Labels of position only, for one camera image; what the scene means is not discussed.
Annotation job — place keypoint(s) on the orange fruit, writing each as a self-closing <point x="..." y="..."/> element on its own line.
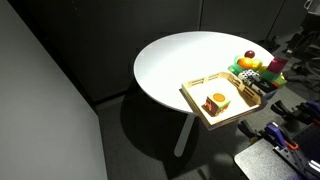
<point x="245" y="62"/>

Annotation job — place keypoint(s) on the lime green block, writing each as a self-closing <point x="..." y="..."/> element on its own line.
<point x="282" y="81"/>

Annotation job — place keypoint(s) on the purple clamp with red trigger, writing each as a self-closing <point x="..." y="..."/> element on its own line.
<point x="314" y="108"/>

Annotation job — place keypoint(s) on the white table leg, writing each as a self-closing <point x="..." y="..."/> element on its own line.
<point x="183" y="136"/>

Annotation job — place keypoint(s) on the black white patterned box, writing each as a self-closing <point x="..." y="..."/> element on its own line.
<point x="248" y="75"/>

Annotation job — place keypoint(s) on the dark purple plum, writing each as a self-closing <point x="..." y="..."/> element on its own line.
<point x="249" y="54"/>

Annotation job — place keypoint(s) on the black office chair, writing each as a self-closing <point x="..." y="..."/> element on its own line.
<point x="308" y="33"/>

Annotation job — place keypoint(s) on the black box with white mark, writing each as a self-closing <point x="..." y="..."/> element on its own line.
<point x="263" y="87"/>

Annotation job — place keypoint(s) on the green bowl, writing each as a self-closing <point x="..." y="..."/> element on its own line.
<point x="236" y="68"/>

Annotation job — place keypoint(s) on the grey perforated mounting plate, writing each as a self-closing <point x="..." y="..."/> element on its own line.
<point x="260" y="160"/>

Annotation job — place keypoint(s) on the yellow round fruit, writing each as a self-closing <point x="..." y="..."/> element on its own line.
<point x="257" y="63"/>

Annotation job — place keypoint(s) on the wooden tray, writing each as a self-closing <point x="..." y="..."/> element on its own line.
<point x="200" y="95"/>

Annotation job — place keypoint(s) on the black clamp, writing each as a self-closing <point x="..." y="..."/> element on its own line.
<point x="250" y="130"/>
<point x="286" y="111"/>

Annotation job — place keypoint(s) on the teal green block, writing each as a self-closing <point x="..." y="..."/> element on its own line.
<point x="270" y="76"/>

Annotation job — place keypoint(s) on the multicoloured cube with orange circle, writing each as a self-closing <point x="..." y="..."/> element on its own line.
<point x="218" y="104"/>

